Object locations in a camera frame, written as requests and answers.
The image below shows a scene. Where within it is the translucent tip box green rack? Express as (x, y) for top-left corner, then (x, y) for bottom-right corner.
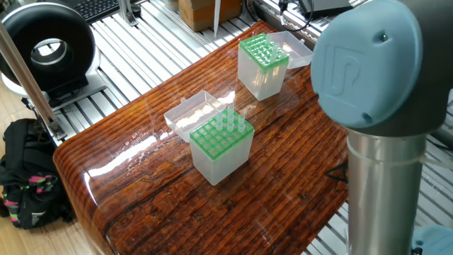
(189, 106), (254, 185)
(236, 33), (291, 101)

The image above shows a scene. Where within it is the clear hinged box lid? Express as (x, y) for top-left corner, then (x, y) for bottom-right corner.
(273, 32), (315, 70)
(164, 90), (236, 141)

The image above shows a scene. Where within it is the glossy wooden board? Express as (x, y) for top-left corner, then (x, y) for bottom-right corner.
(53, 21), (413, 255)

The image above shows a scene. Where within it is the brown cardboard box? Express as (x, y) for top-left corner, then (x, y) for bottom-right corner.
(177, 0), (246, 33)

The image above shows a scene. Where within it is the black power adapter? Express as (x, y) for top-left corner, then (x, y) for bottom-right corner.
(301, 0), (355, 18)

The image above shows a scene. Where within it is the black round fan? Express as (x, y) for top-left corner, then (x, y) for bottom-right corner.
(0, 4), (97, 108)

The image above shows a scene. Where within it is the black keyboard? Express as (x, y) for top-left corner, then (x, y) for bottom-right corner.
(71, 0), (122, 22)

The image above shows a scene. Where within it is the black backpack pink trim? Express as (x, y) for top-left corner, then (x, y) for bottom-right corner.
(0, 117), (77, 230)

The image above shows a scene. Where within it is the black looped cable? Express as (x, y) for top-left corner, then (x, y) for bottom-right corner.
(327, 163), (349, 183)

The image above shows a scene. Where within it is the slim aluminium post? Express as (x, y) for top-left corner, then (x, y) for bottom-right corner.
(0, 28), (66, 141)

